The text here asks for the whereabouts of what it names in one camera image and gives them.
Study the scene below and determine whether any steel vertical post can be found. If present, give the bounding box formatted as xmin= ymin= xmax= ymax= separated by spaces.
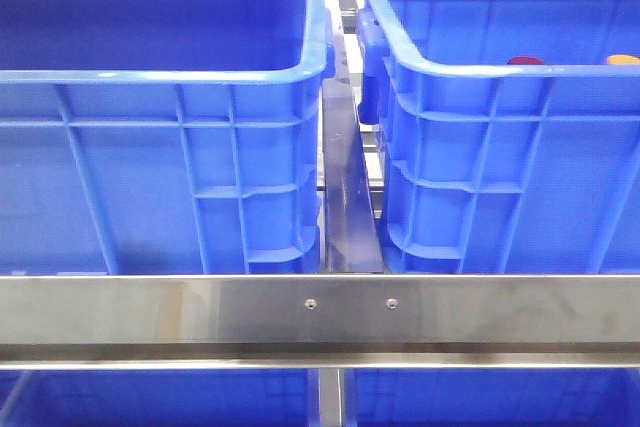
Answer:
xmin=308 ymin=368 xmax=357 ymax=427

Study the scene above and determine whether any blue bin at right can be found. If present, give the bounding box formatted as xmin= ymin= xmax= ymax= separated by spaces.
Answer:
xmin=360 ymin=0 xmax=639 ymax=274

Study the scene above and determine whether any blue bin with mixed buttons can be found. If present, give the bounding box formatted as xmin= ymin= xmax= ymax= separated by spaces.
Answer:
xmin=1 ymin=0 xmax=333 ymax=275

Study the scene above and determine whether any lower left blue bin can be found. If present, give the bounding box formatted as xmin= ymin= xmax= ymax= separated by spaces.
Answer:
xmin=1 ymin=369 xmax=319 ymax=426

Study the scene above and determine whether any lower right blue bin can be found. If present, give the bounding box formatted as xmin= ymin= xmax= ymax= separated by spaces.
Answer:
xmin=349 ymin=369 xmax=639 ymax=426

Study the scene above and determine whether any red push button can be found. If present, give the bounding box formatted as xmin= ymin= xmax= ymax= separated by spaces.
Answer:
xmin=507 ymin=55 xmax=546 ymax=66

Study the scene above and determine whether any stainless steel front rail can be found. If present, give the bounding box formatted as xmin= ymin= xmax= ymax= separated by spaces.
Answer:
xmin=1 ymin=274 xmax=639 ymax=370

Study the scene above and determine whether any steel divider rail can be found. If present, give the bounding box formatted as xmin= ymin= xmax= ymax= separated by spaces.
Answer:
xmin=322 ymin=27 xmax=385 ymax=274

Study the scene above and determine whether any yellow push button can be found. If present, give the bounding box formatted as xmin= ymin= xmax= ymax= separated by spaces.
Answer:
xmin=605 ymin=53 xmax=640 ymax=66

